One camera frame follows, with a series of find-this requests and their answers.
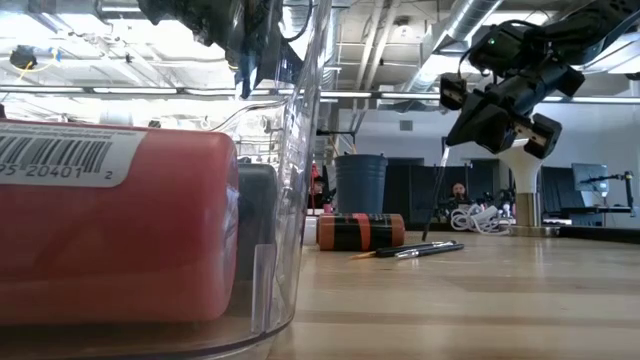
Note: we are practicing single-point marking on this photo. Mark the black paintbrush gold ferrule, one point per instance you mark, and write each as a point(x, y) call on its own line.
point(400, 249)

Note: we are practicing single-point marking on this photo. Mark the person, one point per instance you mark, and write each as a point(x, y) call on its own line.
point(317, 187)
point(459, 191)

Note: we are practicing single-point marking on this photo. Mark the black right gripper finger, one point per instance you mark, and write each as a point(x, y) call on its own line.
point(505, 142)
point(480, 122)

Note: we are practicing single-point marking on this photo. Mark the grey background monitor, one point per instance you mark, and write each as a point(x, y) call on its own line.
point(590, 177)

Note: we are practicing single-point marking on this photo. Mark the long ceiling light strip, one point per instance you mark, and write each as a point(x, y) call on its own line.
point(150, 91)

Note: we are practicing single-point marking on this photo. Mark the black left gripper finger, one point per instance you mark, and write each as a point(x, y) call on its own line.
point(248, 75)
point(280, 62)

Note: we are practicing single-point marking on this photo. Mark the clear plastic bin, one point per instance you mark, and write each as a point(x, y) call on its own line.
point(300, 150)

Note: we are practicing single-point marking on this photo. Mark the silver slanted ventilation duct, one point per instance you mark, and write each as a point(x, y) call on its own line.
point(465, 15)

